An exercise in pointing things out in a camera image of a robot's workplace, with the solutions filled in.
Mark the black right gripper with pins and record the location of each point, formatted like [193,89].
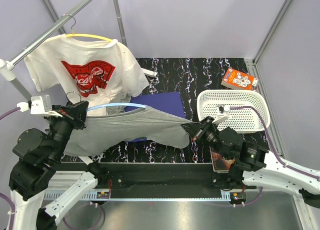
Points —
[197,130]

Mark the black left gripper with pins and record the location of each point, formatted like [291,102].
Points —
[76,112]

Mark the grey t shirt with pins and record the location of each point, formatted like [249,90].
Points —
[103,132]

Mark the light blue plastic hanger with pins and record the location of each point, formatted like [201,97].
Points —
[125,104]

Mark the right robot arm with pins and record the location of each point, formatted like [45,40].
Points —
[256,166]

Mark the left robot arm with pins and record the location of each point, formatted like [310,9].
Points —
[38,154]

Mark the white t shirt red print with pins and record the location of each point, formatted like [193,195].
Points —
[99,72]

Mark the yellow plastic hanger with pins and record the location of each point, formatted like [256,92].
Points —
[73,34]

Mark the dark brown book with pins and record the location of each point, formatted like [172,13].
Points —
[219,164]

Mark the white plastic basket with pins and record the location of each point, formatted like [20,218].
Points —
[248,111]

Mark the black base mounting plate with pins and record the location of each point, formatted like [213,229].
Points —
[145,181]

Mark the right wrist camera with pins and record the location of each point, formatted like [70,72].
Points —
[223,114]

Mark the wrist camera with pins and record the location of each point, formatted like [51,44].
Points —
[223,114]
[40,106]

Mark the blue ring binder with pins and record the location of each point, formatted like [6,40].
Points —
[169,102]

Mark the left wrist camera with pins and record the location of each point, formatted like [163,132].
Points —
[40,106]

